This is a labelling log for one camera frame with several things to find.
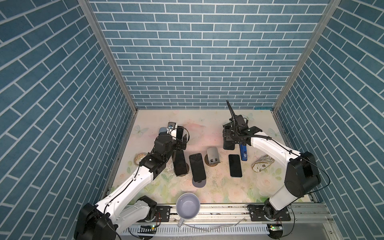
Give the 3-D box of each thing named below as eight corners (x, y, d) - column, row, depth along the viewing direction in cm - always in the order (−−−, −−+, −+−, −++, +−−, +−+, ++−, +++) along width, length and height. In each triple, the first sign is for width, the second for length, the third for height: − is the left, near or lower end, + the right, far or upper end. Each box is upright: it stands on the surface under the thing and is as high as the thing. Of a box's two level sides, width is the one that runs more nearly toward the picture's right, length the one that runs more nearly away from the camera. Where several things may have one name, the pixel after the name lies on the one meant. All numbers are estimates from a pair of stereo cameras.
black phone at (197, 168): (194, 184, 85) (193, 175, 73) (190, 165, 92) (189, 154, 81) (205, 182, 86) (206, 172, 74) (200, 163, 93) (200, 152, 82)
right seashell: (255, 174, 89) (258, 171, 86) (249, 166, 93) (251, 163, 89) (273, 164, 94) (276, 161, 90) (266, 156, 97) (269, 153, 94)
